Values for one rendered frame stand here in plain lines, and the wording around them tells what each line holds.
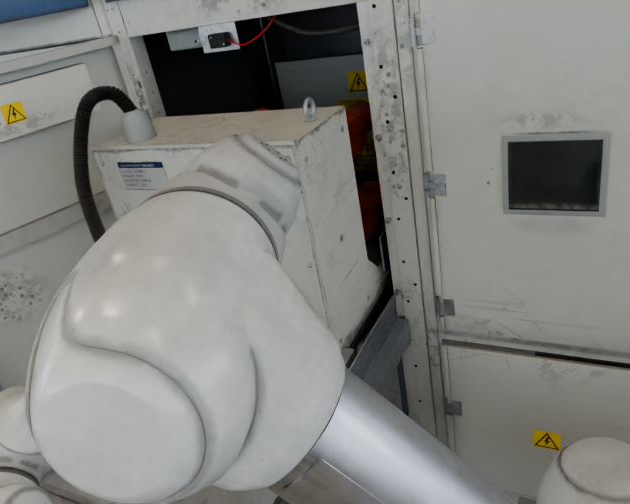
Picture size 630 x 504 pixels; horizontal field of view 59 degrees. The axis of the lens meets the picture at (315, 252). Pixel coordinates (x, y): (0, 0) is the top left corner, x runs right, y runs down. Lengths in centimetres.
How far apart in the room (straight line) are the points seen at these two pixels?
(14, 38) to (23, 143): 41
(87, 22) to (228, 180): 113
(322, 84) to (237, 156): 146
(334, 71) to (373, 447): 159
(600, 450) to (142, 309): 62
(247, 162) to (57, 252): 107
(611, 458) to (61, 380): 64
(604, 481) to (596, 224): 55
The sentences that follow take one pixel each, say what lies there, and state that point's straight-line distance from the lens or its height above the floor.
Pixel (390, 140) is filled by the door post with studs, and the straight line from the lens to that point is 119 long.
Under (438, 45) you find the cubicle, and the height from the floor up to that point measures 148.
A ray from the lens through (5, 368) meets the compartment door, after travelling 154.
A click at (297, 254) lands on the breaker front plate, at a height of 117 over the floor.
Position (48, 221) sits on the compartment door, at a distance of 145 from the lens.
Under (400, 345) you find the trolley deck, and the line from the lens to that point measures 135.
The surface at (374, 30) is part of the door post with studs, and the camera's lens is 114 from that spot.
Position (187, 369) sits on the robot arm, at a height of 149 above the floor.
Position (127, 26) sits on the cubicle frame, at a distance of 146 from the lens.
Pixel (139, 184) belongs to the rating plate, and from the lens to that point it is 122.
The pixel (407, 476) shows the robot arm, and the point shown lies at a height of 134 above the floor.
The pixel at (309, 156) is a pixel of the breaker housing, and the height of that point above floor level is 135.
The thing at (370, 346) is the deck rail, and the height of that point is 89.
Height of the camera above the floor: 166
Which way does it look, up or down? 27 degrees down
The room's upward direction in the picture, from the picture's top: 11 degrees counter-clockwise
